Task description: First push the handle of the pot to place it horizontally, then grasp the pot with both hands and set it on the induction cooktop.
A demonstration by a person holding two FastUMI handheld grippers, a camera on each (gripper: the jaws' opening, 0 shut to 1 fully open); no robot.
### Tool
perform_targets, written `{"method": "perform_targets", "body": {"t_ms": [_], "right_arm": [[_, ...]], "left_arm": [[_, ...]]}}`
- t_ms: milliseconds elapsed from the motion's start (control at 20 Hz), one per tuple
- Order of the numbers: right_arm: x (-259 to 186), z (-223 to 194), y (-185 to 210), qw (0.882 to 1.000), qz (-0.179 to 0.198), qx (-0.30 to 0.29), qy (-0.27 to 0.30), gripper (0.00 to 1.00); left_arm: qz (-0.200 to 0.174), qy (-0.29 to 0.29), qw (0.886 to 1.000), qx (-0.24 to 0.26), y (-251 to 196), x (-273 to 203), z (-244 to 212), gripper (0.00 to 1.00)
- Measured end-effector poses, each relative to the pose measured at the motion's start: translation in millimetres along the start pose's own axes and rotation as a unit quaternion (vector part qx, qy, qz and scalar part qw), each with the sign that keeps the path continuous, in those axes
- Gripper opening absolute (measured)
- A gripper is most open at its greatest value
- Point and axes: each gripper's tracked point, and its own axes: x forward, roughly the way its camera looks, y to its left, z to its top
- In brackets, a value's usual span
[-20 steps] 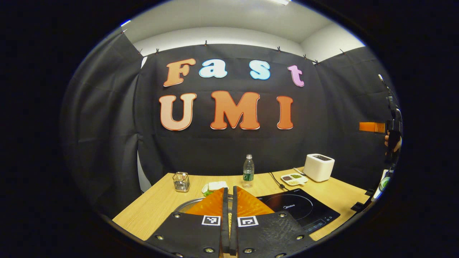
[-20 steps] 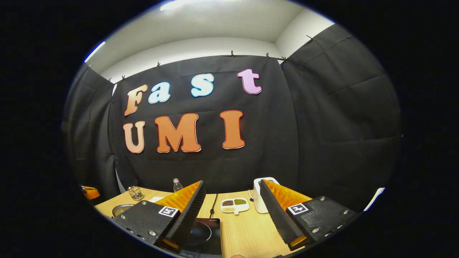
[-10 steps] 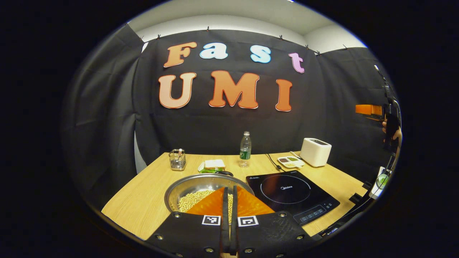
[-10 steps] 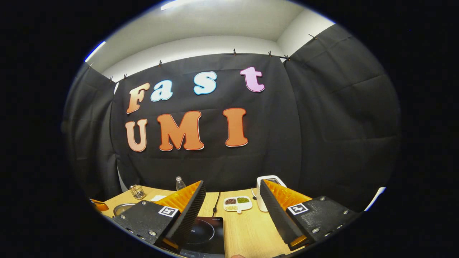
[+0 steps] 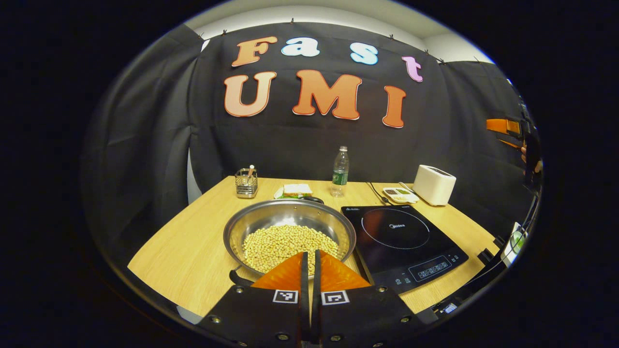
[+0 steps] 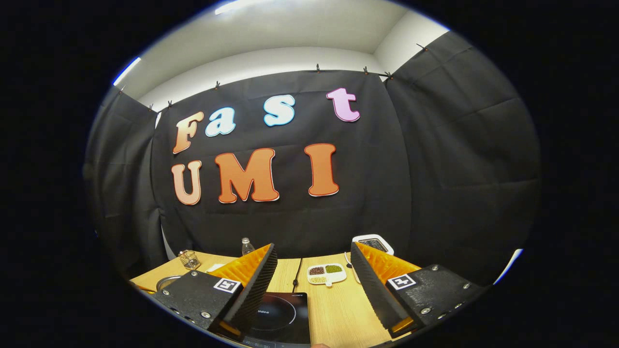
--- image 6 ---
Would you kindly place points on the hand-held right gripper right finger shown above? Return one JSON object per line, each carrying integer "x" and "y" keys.
{"x": 372, "y": 290}

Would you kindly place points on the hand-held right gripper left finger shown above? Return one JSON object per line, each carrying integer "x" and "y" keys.
{"x": 256, "y": 285}

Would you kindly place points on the black induction cooktop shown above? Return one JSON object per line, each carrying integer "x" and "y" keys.
{"x": 285, "y": 319}

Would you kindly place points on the stainless steel pot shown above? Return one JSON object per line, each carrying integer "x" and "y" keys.
{"x": 167, "y": 280}

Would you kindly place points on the white spoon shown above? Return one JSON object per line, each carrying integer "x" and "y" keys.
{"x": 349, "y": 263}

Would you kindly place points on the white divided plate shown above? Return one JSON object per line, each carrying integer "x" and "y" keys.
{"x": 338, "y": 278}

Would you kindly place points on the clear plastic water bottle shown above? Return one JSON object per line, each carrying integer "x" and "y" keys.
{"x": 247, "y": 247}

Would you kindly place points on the pile of green mung beans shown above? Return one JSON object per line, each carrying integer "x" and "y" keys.
{"x": 333, "y": 268}

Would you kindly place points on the white toaster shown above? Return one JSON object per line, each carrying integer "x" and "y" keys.
{"x": 375, "y": 241}

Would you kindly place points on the small heap of soybeans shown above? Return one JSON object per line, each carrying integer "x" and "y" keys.
{"x": 316, "y": 279}

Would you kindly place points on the pile of dark red beans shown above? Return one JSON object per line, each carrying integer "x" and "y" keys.
{"x": 316, "y": 270}

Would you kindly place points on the black backdrop cloth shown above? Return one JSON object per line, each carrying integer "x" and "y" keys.
{"x": 387, "y": 193}

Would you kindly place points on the ceiling light panel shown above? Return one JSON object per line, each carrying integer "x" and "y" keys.
{"x": 126, "y": 71}

